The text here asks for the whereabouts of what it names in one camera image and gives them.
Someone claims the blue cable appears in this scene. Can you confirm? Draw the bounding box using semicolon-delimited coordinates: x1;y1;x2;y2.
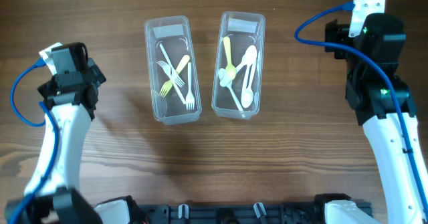
294;1;428;218
8;58;61;224

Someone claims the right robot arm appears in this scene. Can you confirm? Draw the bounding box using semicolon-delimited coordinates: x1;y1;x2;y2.
325;13;427;223

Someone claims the left clear plastic container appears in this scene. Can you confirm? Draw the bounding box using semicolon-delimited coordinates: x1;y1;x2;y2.
144;15;202;125

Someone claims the right clear plastic container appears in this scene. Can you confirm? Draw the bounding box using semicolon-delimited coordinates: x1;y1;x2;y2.
211;11;265;120

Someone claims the white spoon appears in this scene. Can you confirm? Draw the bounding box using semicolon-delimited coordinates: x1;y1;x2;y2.
218;55;246;87
241;62;256;108
218;68;243;112

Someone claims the yellow plastic spoon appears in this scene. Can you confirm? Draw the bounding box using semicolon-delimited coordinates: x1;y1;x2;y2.
223;36;237;80

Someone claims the bent white plastic fork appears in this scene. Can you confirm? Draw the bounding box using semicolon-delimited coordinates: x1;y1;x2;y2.
157;61;186;104

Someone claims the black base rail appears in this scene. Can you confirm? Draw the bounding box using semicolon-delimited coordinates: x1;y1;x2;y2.
140;202;326;224

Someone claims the white fork diagonal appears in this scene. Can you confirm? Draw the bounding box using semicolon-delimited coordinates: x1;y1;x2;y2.
185;62;195;110

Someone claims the white spoon vertical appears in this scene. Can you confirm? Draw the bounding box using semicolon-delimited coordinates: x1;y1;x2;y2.
245;45;257;66

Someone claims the clear plastic container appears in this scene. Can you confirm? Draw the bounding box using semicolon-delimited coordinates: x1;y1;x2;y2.
211;11;265;120
144;15;202;125

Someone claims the right blue cable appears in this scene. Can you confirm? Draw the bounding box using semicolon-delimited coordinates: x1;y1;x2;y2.
294;1;428;218

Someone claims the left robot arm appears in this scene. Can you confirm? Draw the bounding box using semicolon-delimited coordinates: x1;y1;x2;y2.
5;42;138;223

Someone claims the cream plastic fork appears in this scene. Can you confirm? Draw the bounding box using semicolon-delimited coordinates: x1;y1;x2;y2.
160;55;190;98

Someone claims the left blue cable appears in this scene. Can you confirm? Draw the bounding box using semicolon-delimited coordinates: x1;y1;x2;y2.
8;58;61;224

